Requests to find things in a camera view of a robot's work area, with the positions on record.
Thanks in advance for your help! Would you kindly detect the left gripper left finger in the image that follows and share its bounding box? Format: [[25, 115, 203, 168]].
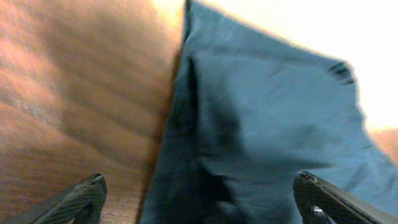
[[12, 174, 108, 224]]

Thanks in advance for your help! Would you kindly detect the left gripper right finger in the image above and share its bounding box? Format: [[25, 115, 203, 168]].
[[293, 172, 397, 224]]

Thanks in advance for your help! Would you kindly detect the navy blue t-shirt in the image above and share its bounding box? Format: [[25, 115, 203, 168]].
[[141, 1, 397, 223]]

